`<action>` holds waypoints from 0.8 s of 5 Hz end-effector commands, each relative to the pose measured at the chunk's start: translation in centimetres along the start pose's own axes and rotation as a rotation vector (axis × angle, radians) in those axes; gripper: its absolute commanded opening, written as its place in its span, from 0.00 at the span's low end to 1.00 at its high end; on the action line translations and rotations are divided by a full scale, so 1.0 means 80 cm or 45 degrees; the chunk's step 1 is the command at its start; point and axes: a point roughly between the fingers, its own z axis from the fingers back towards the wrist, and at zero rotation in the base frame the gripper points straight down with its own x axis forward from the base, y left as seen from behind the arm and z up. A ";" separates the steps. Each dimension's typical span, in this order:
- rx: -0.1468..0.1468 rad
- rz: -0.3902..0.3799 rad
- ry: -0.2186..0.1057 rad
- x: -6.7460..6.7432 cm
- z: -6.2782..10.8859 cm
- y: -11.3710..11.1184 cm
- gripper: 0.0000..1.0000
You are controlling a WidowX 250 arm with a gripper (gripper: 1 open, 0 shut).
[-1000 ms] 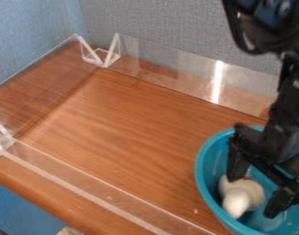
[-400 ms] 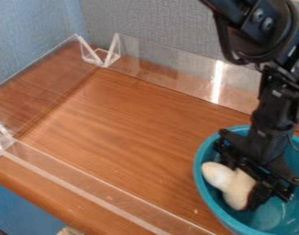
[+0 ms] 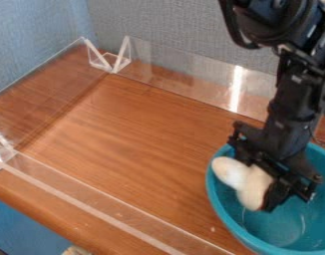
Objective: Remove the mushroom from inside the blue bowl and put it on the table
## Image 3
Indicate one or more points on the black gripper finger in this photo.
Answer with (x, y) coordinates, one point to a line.
(277, 193)

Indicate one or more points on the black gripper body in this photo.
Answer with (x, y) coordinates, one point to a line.
(276, 146)

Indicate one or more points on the white brown toy mushroom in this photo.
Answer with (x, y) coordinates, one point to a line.
(247, 179)

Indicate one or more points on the blue plastic bowl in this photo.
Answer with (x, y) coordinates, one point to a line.
(289, 231)

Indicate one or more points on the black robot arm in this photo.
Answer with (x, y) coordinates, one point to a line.
(291, 27)

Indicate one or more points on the clear acrylic back barrier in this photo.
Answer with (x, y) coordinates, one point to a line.
(213, 82)

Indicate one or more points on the clear acrylic front barrier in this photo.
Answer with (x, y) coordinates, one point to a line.
(101, 205)

